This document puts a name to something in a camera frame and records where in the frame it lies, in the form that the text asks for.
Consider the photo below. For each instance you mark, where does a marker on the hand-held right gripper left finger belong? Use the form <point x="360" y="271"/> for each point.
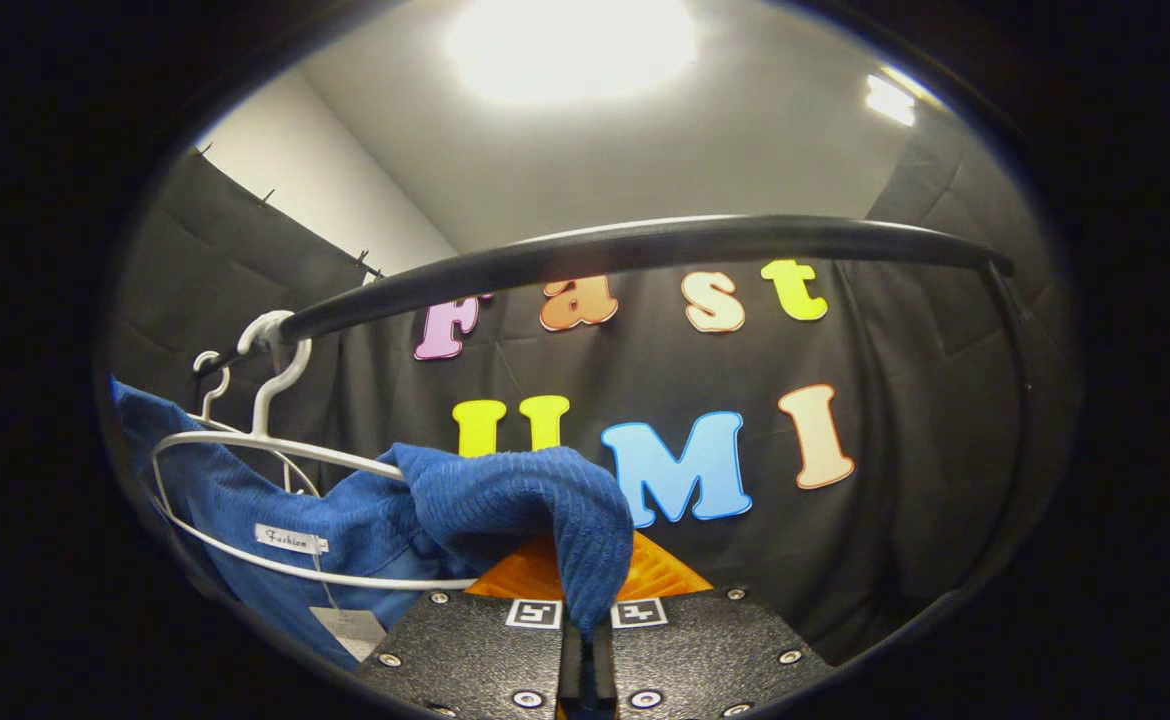
<point x="475" y="650"/>

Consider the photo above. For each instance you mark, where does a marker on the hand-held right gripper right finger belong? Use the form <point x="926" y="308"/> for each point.
<point x="705" y="650"/>

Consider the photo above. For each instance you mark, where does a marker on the white clothes hanger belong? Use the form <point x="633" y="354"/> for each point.
<point x="213" y="400"/>
<point x="275" y="385"/>

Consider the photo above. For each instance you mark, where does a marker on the black clothes rack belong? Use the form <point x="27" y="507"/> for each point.
<point x="645" y="245"/>

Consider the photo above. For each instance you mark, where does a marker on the square ceiling light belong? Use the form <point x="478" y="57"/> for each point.
<point x="890" y="100"/>

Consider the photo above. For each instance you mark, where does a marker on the large round ceiling light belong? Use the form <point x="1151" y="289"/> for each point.
<point x="570" y="45"/>

